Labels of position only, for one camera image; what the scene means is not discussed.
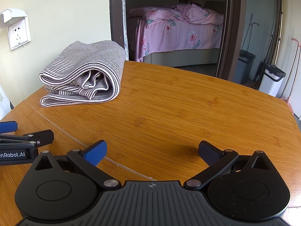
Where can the white lace curtain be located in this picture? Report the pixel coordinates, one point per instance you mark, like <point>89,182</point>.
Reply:
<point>125,33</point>

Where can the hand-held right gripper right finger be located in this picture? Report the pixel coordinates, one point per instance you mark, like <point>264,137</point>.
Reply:
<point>209,153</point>

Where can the dark brown door frame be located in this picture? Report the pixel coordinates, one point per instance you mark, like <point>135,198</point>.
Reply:
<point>116,16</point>

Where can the white bin with black lid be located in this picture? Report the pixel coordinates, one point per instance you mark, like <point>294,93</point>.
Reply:
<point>270,82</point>

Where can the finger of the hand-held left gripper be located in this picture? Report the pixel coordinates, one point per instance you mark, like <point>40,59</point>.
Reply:
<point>8,127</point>
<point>44,136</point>

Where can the grey bed frame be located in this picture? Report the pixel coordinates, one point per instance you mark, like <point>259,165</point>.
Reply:
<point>183,57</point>

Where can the black white striped garment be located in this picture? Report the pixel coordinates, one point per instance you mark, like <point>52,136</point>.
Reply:
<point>94,58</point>

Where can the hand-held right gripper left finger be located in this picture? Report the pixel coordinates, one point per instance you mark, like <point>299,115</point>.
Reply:
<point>95,151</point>

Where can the white wall socket with cover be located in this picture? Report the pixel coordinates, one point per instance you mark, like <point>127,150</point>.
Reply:
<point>18,34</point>

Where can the bed with pink floral sheet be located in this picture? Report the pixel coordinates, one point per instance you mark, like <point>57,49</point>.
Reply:
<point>178,33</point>

